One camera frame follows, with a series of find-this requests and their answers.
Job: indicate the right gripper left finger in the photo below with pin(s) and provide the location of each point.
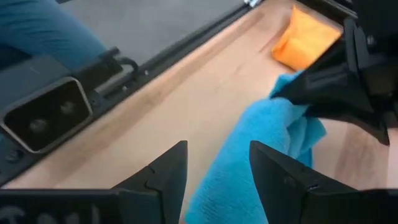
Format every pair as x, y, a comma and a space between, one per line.
161, 193

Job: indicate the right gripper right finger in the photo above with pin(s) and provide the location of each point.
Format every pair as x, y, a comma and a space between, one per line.
289, 193

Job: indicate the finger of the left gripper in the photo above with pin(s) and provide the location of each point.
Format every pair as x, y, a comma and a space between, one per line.
329, 84
357, 118

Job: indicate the blue microfiber towel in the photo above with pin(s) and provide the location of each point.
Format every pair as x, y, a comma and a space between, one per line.
248, 155

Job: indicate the orange microfiber towel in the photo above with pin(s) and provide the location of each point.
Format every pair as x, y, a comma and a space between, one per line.
304, 40

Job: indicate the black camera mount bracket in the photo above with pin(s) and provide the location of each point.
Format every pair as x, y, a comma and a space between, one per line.
99, 71

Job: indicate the black aluminium table frame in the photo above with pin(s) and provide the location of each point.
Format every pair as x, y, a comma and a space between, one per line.
189, 46

